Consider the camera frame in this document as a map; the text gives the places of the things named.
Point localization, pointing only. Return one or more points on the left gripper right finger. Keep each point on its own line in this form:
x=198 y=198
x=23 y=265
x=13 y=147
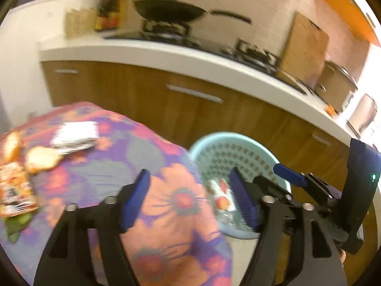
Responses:
x=271 y=211

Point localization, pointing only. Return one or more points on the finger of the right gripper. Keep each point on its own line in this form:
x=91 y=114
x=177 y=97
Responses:
x=289 y=175

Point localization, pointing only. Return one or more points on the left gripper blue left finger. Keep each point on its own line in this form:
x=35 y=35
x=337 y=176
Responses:
x=66 y=259

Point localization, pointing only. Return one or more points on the green vegetable leaf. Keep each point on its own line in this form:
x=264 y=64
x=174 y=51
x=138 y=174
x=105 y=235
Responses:
x=16 y=224

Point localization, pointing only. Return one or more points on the red snack wrapper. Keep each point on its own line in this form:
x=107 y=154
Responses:
x=17 y=192

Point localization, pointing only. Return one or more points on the orange peel piece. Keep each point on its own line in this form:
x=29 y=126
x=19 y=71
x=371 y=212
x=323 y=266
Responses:
x=41 y=158
x=11 y=149

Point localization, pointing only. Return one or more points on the light blue trash basket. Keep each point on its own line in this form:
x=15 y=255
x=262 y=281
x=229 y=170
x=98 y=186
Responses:
x=215 y=155

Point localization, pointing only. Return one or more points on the white kitchen appliance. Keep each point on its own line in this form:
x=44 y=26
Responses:
x=363 y=116

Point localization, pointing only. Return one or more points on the person's right hand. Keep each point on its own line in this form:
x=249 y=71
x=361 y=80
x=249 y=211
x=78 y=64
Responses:
x=342 y=255

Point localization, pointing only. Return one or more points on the steel pot with lid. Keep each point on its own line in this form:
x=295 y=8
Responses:
x=336 y=87

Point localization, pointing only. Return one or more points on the floral tablecloth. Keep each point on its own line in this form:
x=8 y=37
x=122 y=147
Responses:
x=175 y=239

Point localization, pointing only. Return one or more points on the dotted white paper wrapper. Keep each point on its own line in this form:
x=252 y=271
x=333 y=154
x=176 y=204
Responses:
x=75 y=136

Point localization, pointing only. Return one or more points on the wooden cutting board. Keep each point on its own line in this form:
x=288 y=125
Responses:
x=305 y=51

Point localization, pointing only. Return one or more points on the white countertop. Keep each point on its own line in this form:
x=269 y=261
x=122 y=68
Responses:
x=200 y=65

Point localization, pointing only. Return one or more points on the black gas stove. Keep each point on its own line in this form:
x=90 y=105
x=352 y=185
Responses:
x=242 y=52

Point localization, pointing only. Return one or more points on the black wok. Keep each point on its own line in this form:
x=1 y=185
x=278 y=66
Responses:
x=174 y=11

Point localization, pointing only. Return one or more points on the woven beige basket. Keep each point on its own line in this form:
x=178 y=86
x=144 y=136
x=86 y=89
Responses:
x=78 y=23

